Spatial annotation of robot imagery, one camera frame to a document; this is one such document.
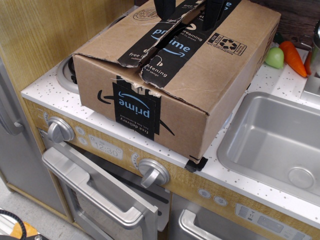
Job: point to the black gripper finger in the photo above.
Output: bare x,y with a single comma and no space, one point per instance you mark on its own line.
165,8
212,13

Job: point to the silver toy faucet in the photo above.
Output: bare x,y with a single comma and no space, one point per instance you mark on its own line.
311,91

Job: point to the cardboard Amazon Prime box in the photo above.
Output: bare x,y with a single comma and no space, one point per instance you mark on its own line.
171,81

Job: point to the black tape patch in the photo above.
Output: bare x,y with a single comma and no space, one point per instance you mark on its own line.
192,166

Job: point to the silver toy oven door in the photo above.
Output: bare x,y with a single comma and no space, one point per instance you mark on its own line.
102,205

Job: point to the silver dishwasher door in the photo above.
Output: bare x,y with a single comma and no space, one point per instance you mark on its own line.
189,221

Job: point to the left silver stove knob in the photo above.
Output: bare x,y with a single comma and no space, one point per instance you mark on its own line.
59,130

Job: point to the orange toy carrot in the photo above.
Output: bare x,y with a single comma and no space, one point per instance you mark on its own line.
292,58

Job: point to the silver stove knob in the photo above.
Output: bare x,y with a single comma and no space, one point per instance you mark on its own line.
59,130
152,173

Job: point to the silver toy sink basin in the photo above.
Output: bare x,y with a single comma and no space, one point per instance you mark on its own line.
276,142

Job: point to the right silver stove knob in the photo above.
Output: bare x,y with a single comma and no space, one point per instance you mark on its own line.
152,173

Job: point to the silver toy fridge door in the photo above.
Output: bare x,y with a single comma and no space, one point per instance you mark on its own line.
21,166

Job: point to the green toy vegetable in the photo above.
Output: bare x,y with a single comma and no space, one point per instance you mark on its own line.
275,58

